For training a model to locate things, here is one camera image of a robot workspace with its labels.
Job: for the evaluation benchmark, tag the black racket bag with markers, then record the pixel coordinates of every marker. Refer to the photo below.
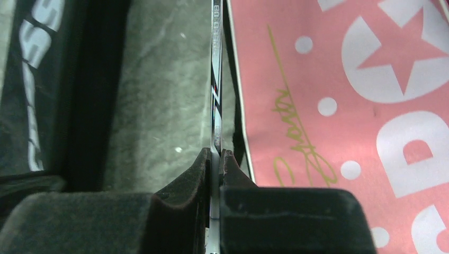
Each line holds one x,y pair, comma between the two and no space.
61,80

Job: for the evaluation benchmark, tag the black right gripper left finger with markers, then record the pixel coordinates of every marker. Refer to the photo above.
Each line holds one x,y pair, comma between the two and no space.
43,219

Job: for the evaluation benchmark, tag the pink racket bag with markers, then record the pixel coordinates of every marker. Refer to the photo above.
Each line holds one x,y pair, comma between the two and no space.
352,95

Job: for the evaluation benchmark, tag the white racket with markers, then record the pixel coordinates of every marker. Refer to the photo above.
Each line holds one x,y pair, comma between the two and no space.
213,244

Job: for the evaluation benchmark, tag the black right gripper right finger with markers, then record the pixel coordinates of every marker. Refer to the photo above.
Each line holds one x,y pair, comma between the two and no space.
257,219

